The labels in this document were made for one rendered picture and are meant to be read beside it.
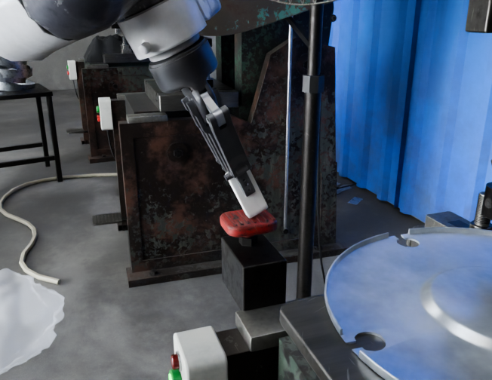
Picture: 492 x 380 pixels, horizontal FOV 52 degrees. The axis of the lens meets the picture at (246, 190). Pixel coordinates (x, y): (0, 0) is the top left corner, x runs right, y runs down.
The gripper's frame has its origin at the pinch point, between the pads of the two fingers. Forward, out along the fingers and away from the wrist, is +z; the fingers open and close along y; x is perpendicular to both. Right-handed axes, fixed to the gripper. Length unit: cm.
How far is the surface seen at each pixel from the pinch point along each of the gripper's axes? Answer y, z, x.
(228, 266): 0.2, 8.4, -7.1
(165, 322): -87, 71, -31
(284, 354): 15.2, 12.9, -7.0
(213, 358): 12.0, 10.4, -14.3
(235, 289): 3.4, 10.0, -7.8
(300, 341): 30.8, -2.7, -6.4
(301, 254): -53, 52, 14
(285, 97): -117, 34, 48
